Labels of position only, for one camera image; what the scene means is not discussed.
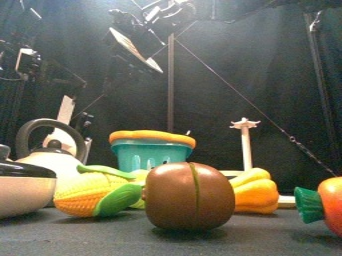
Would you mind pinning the black rimmed pan lid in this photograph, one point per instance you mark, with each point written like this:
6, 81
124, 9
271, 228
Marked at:
21, 169

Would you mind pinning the teal toy basket orange rim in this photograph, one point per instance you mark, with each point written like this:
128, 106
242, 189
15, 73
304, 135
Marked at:
151, 153

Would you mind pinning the toy corn piece green husk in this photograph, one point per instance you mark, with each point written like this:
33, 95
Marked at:
80, 196
140, 176

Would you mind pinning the black backdrop cloth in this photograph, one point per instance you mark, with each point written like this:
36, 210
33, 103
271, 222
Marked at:
267, 83

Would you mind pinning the white paper towel holder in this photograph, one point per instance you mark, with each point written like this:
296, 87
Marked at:
244, 146

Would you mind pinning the brown toy kiwi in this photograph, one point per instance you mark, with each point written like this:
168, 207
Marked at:
177, 196

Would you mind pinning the yellow toy bell pepper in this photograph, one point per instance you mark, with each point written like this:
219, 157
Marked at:
255, 193

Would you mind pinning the orange toy carrot green top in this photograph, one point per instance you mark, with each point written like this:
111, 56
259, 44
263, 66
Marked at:
331, 206

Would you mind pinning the grey vertical frame pole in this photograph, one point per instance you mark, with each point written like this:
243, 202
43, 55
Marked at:
171, 100

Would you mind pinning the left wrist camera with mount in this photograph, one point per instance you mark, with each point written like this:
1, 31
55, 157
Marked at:
24, 60

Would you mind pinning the grey frame corner post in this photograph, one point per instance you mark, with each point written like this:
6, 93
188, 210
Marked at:
318, 83

